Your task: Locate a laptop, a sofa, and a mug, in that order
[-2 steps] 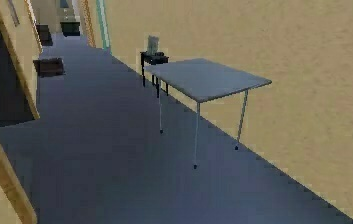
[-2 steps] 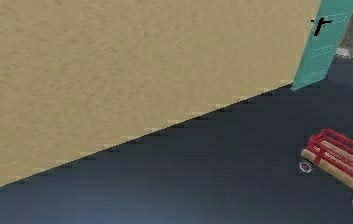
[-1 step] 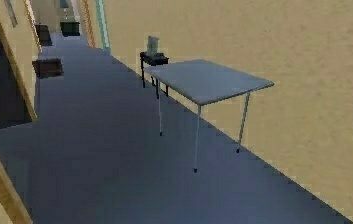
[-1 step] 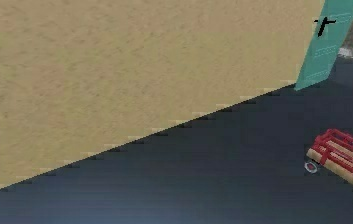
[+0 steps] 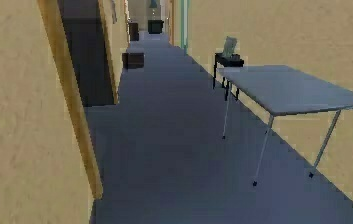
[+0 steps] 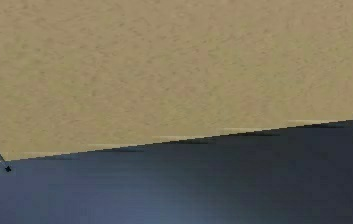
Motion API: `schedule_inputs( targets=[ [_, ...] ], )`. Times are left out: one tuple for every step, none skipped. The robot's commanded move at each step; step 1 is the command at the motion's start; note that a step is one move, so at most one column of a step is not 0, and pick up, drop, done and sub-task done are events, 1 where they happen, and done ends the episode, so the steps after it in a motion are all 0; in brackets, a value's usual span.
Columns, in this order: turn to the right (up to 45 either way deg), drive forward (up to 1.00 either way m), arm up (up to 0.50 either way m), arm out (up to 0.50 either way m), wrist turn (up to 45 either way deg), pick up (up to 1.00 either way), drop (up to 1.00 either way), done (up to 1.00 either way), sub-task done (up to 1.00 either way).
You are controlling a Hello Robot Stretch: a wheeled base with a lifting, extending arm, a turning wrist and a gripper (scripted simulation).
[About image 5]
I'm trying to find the dark brown low box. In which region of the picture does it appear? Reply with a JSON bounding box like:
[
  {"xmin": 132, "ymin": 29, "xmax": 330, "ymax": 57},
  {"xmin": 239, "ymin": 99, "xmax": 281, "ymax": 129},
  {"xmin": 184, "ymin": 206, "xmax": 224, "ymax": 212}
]
[{"xmin": 121, "ymin": 51, "xmax": 146, "ymax": 70}]

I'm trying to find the small black side table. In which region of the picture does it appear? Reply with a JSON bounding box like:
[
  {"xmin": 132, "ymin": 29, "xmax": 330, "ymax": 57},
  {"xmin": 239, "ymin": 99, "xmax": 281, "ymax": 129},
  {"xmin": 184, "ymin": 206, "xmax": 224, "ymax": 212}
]
[{"xmin": 212, "ymin": 52, "xmax": 245, "ymax": 102}]

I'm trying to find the pale green framed object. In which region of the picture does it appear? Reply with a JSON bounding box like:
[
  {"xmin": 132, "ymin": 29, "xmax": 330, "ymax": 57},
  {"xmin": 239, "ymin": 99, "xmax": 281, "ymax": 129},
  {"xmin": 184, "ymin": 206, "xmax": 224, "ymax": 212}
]
[{"xmin": 221, "ymin": 36, "xmax": 238, "ymax": 59}]

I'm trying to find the black chest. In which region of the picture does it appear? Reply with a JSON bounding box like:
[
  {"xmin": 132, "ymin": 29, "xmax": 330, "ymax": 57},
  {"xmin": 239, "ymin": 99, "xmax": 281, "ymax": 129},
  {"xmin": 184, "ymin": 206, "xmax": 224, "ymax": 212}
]
[{"xmin": 147, "ymin": 19, "xmax": 165, "ymax": 35}]

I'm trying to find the dark brown cabinet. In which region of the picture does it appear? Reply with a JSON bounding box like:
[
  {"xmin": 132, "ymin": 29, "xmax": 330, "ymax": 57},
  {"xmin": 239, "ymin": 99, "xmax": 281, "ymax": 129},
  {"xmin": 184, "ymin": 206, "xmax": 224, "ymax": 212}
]
[{"xmin": 128, "ymin": 21, "xmax": 140, "ymax": 42}]

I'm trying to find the grey folding table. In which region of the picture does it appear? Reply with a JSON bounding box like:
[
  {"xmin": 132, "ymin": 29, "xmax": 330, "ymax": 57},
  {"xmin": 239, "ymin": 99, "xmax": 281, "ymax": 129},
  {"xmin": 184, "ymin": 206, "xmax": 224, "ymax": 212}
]
[{"xmin": 216, "ymin": 64, "xmax": 353, "ymax": 187}]

